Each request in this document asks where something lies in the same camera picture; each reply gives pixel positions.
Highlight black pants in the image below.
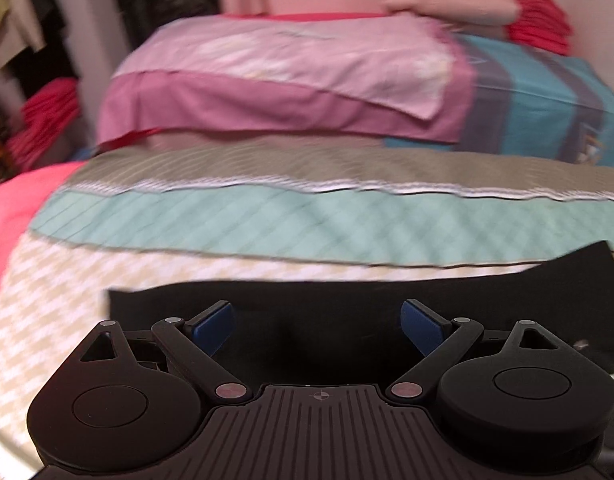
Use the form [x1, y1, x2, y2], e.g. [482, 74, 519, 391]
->
[107, 242, 614, 388]

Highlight patterned yellow beige bed quilt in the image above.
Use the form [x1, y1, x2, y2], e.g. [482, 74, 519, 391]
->
[0, 142, 614, 479]

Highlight bright pink fleece blanket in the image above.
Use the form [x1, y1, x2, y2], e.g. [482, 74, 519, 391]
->
[0, 162, 83, 284]

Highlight blue grey striped pillow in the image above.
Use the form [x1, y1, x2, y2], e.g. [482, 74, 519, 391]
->
[383, 35, 614, 168]

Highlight pink floral pillow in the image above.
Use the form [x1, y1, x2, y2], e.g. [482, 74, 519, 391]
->
[96, 15, 475, 146]

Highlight red tasselled cushion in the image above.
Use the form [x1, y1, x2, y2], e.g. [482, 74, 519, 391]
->
[6, 78, 81, 171]

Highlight hanging clothes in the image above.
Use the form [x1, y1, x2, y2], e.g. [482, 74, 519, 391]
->
[0, 0, 77, 99]

